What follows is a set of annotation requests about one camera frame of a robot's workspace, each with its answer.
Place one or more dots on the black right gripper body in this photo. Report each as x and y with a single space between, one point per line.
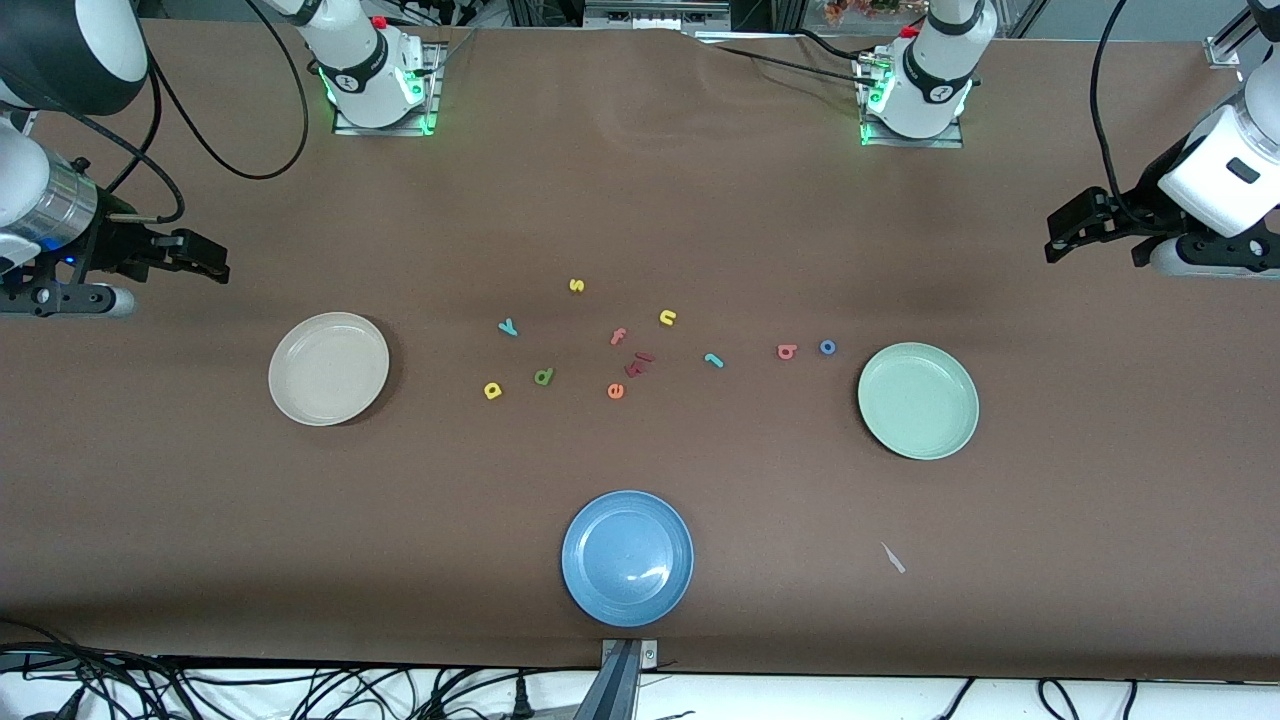
112 246

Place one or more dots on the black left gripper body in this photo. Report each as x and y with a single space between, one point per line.
1128 216

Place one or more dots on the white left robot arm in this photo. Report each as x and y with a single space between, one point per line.
935 80

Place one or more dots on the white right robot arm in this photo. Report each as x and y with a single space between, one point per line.
370 70

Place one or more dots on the beige brown round plate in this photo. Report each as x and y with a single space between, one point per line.
328 368

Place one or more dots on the aluminium profile bar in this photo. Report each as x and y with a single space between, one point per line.
1222 50

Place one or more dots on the light green round plate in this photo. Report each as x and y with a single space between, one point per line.
918 400

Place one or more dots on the brown table cover sheet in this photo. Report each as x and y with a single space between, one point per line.
200 520

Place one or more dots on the orange artificial flowers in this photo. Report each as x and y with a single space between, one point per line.
860 8

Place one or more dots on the white paper scrap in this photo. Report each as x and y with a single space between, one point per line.
893 558

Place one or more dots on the blue round plate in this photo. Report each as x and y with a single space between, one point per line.
627 558

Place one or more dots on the black power plug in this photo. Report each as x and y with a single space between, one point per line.
521 700

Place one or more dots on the silver frame rail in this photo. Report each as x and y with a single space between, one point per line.
655 14

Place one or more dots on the grey metal camera post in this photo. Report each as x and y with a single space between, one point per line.
620 685

